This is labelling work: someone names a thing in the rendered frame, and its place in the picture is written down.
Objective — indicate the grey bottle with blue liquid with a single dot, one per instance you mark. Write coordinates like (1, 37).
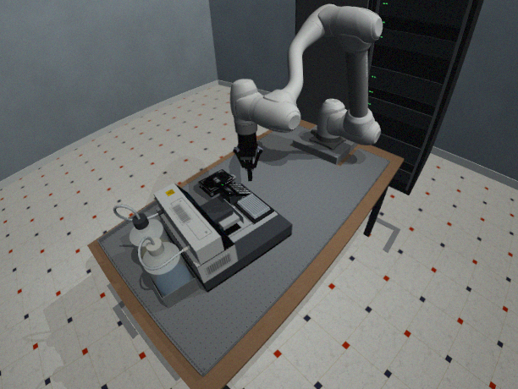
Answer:
(173, 275)

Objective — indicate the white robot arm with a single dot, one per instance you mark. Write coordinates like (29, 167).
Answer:
(356, 29)

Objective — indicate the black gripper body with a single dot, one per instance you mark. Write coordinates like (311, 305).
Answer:
(247, 140)

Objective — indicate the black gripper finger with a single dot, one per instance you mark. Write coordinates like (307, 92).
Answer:
(252, 166)
(243, 163)

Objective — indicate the clear bottle with black cap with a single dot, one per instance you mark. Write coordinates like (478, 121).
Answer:
(146, 228)

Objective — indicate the dark grey raised edge strip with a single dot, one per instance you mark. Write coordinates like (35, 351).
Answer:
(113, 231)

